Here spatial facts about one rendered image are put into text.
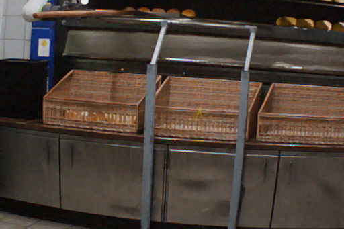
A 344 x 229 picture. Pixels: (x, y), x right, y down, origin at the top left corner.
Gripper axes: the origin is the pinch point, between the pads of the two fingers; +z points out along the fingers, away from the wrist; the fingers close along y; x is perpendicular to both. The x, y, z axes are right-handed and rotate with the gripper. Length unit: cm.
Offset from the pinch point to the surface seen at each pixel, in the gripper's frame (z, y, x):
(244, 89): 86, 33, 8
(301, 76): 112, 29, -52
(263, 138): 97, 59, -4
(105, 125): 11, 59, -6
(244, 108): 87, 43, 8
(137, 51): 14, 21, -52
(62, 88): -25, 44, -35
